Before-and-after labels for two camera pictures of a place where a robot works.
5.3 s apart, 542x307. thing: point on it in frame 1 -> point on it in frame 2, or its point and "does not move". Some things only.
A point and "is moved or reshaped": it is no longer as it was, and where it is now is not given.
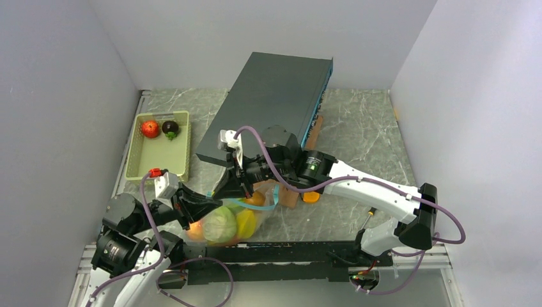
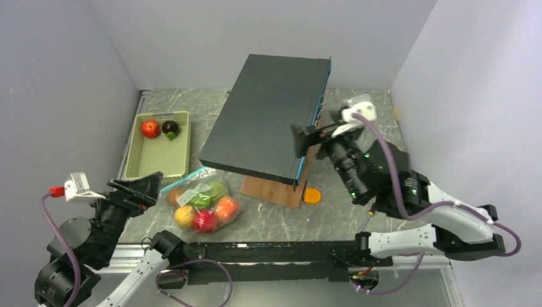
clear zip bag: [236, 220] is moved or reshaped
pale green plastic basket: [159, 140] does not move
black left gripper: [190, 206] -> [134, 194]
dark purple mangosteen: [170, 128] does not move
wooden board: [287, 197] does not move
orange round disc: [310, 196] does not move
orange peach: [195, 233] -> [227, 208]
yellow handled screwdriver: [371, 213] does not move
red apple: [150, 128] does not move
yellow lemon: [245, 223] is moved or reshaped
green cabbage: [219, 224] is moved or reshaped
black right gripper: [231, 186] -> [303, 139]
